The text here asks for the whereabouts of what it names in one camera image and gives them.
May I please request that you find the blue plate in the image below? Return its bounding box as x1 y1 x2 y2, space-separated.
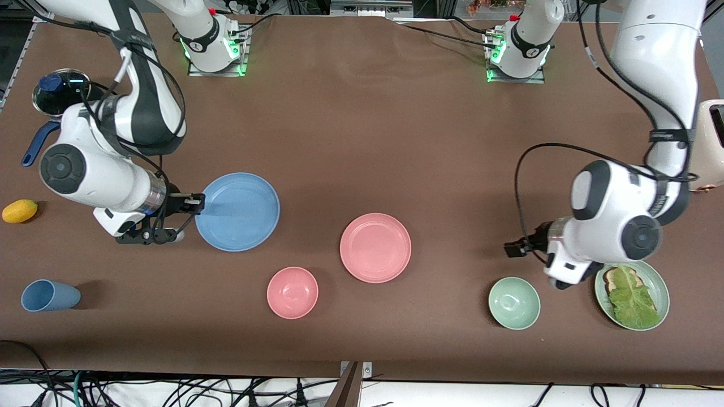
195 172 281 253

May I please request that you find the pink plate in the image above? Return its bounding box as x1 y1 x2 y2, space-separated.
340 213 412 284

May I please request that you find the green bowl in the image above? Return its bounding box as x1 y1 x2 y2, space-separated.
488 276 541 330

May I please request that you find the toasted bread slice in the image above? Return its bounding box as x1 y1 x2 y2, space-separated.
603 268 640 295

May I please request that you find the green lettuce leaf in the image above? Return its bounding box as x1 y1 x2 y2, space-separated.
608 265 661 330

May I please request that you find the green plate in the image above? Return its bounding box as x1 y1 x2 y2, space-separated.
594 260 670 331

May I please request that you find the pink bowl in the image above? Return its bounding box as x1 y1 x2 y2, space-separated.
266 266 319 320

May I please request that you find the yellow lemon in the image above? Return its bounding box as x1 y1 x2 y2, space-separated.
2 199 38 224

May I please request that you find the blue cup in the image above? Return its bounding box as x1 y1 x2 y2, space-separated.
21 279 81 313

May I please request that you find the glass lid with blue knob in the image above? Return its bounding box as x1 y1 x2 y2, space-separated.
32 68 92 118

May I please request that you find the brown table cloth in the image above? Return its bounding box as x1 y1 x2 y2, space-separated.
0 12 724 385

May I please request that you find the white tray at left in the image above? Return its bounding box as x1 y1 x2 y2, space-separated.
687 99 724 193

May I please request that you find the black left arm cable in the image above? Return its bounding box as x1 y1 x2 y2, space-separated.
514 142 693 266

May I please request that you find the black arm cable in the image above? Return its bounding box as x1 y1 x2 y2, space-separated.
79 34 187 170
514 142 693 266

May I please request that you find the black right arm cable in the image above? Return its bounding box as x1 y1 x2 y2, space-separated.
79 34 187 170

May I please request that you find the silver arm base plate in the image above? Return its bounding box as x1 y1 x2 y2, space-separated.
188 54 249 77
485 67 546 84

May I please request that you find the blue pan handle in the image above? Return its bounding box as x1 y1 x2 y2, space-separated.
21 121 61 168

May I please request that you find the brown wooden post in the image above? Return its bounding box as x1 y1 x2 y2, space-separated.
325 362 363 407

